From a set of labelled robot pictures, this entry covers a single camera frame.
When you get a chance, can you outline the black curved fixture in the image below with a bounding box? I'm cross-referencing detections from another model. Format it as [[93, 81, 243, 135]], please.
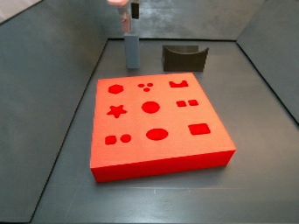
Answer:
[[163, 45, 209, 72]]

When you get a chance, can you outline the red shape sorter block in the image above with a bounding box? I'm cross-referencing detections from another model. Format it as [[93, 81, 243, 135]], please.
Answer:
[[89, 73, 236, 182]]

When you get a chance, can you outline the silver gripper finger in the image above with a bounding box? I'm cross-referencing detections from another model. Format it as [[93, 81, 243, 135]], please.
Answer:
[[117, 6, 131, 33]]

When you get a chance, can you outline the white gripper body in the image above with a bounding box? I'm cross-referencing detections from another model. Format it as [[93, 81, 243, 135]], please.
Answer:
[[107, 0, 128, 7]]

